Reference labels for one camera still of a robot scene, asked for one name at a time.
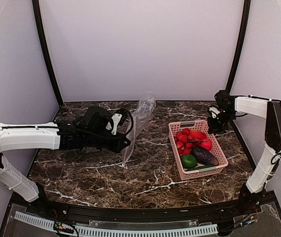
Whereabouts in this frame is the red orange mango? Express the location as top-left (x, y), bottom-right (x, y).
top-left (190, 130), bottom-right (208, 141)

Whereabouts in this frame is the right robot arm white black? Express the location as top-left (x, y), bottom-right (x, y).
top-left (207, 90), bottom-right (281, 214)

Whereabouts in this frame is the pink perforated plastic basket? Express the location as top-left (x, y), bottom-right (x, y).
top-left (168, 120), bottom-right (228, 181)

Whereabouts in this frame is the purple eggplant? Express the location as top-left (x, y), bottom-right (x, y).
top-left (191, 146), bottom-right (219, 165)

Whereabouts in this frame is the left black frame post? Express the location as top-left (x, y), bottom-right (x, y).
top-left (32, 0), bottom-right (64, 107)

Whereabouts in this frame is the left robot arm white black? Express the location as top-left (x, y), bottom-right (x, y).
top-left (0, 119), bottom-right (131, 215)

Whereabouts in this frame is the red lychee bunch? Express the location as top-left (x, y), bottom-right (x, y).
top-left (174, 128), bottom-right (201, 156)

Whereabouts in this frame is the green lime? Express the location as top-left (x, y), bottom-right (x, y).
top-left (180, 154), bottom-right (197, 169)

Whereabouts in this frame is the clear zip top bag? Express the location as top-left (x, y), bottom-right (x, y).
top-left (122, 92), bottom-right (156, 167)

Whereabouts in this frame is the right black frame post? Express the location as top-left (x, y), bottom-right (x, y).
top-left (225, 0), bottom-right (251, 93)

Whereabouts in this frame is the white slotted cable duct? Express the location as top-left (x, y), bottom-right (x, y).
top-left (14, 211), bottom-right (218, 237)

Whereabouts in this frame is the black frame post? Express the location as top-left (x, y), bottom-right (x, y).
top-left (32, 0), bottom-right (64, 107)
top-left (225, 0), bottom-right (251, 93)

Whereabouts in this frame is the green cucumber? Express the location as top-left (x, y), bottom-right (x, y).
top-left (186, 165), bottom-right (216, 172)

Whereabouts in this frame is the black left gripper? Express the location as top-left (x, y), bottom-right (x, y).
top-left (85, 131), bottom-right (131, 154)

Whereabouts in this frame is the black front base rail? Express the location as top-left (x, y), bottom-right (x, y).
top-left (8, 192), bottom-right (281, 237)

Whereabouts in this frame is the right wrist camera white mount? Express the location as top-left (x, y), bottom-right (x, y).
top-left (208, 106), bottom-right (221, 119)

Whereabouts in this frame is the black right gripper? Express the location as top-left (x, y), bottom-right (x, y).
top-left (208, 109), bottom-right (236, 134)

